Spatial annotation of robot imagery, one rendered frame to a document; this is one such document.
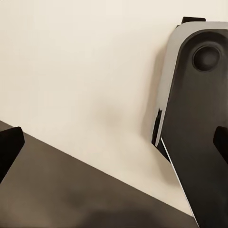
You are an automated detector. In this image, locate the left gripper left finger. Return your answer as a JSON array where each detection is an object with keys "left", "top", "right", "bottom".
[{"left": 0, "top": 126, "right": 25, "bottom": 183}]

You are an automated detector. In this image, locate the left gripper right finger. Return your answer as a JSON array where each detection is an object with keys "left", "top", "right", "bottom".
[{"left": 213, "top": 126, "right": 228, "bottom": 164}]

